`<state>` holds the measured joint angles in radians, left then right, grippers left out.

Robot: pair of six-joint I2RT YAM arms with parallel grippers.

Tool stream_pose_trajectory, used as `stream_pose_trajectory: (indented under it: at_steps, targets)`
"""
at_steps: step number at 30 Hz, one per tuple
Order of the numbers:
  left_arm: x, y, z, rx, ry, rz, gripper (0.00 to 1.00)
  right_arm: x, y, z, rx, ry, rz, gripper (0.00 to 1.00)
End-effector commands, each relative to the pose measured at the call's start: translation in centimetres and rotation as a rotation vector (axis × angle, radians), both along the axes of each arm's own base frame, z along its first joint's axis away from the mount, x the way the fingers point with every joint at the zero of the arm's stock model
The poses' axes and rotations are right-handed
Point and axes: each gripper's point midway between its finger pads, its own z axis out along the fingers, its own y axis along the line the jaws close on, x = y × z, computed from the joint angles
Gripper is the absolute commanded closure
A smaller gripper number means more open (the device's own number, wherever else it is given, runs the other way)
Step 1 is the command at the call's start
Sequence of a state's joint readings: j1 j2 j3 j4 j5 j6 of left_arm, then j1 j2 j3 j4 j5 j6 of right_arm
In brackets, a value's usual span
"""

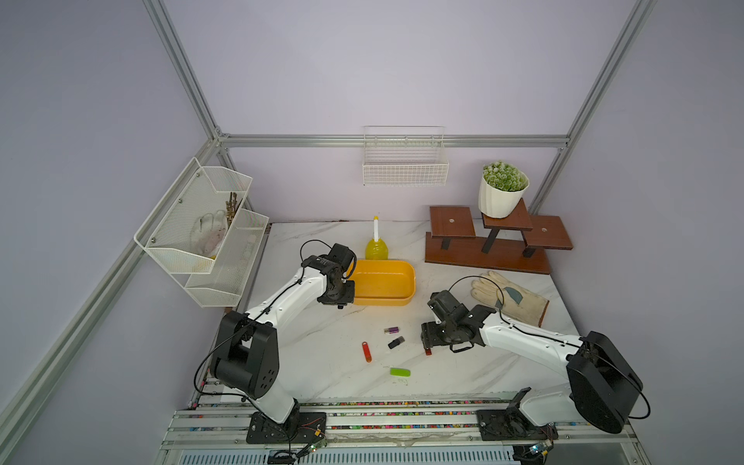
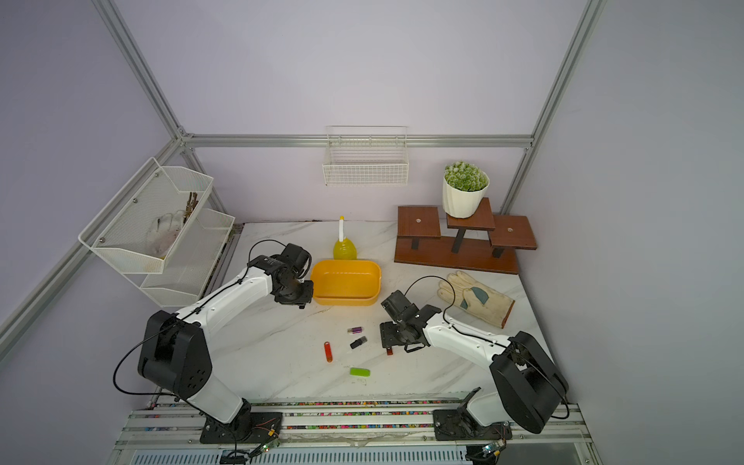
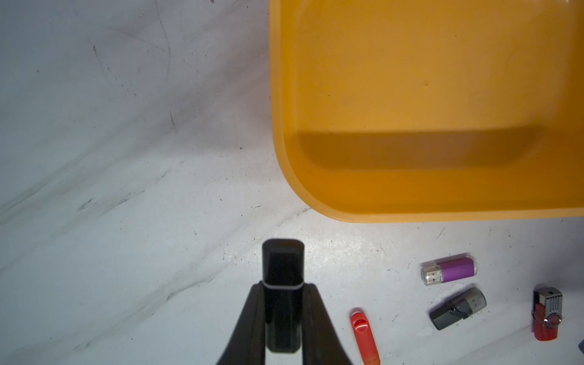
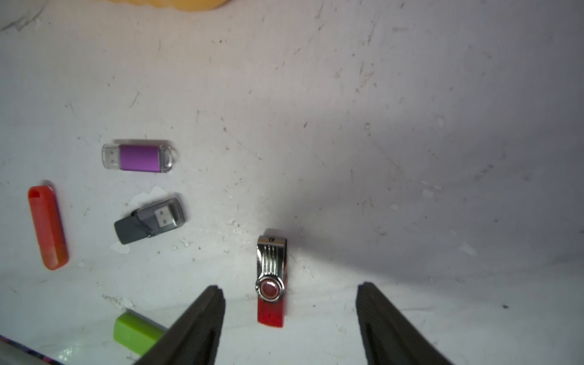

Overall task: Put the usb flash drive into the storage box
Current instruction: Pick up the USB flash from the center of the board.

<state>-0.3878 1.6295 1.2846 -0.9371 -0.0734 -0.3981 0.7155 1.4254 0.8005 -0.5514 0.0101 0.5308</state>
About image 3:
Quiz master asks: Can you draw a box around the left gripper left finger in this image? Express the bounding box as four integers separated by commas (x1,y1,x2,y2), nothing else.
217,281,266,365

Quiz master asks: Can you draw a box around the red silver swivel usb drive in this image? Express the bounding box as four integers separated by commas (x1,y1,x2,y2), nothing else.
532,287,563,342

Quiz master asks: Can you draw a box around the purple usb flash drive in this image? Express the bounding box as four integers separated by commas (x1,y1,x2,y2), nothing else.
421,256,478,286

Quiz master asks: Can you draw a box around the yellow plastic storage box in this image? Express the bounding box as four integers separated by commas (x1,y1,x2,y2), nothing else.
269,1,583,223

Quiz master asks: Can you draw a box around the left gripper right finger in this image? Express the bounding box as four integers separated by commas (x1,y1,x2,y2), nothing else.
302,284,351,365

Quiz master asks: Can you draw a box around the grey black usb flash drive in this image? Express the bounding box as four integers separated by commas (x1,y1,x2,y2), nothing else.
429,287,487,331

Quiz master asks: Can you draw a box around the red usb flash drive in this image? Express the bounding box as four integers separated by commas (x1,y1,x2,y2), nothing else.
351,310,381,365

